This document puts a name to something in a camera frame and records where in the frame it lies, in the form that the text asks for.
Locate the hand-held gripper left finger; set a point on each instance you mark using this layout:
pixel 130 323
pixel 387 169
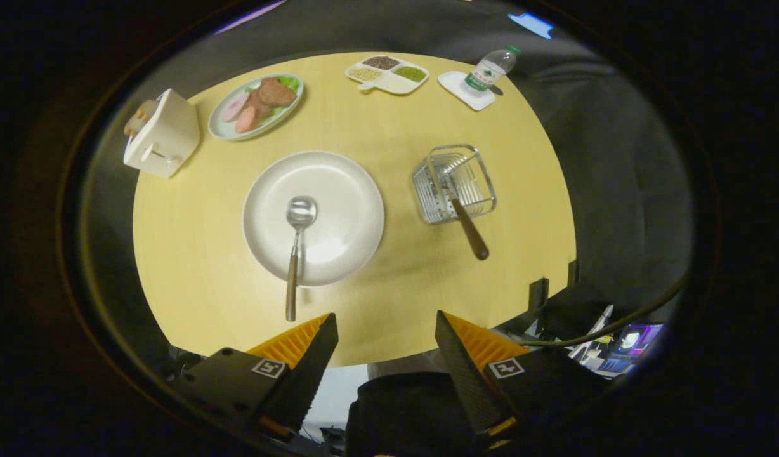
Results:
pixel 313 358

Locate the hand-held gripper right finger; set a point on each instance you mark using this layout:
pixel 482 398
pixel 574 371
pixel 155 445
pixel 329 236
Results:
pixel 465 368

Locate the person's dark clothing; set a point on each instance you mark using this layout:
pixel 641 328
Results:
pixel 408 412

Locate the black table clamp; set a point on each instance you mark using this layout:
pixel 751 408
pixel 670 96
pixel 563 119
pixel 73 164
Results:
pixel 538 295
pixel 573 273

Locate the large white round plate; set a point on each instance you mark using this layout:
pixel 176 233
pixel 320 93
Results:
pixel 339 190

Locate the lit screen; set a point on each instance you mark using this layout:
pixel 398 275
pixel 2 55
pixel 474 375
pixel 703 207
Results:
pixel 634 343

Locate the pale green oval plate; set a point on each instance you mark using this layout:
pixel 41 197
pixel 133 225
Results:
pixel 228 130

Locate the pink ham slice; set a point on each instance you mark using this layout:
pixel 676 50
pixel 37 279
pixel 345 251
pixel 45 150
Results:
pixel 245 119
pixel 234 106

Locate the white toaster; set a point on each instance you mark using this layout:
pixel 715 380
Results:
pixel 170 136

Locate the brown meat patty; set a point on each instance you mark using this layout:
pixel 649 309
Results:
pixel 276 94

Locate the green lettuce leaf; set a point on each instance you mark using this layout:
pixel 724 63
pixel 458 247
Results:
pixel 290 82

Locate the white square coaster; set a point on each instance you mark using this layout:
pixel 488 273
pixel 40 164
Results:
pixel 453 84

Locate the white divided tray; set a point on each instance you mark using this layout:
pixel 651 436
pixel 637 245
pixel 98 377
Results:
pixel 396 84

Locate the pale grains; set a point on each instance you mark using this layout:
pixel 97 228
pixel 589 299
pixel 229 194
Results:
pixel 364 73

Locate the clear plastic water bottle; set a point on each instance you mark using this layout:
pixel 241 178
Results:
pixel 488 72

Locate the toast slice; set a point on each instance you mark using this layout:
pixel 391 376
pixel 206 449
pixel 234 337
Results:
pixel 139 117

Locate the green beans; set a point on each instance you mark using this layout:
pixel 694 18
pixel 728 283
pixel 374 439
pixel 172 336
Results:
pixel 410 73

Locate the dark brown beans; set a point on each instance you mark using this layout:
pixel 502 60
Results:
pixel 381 62

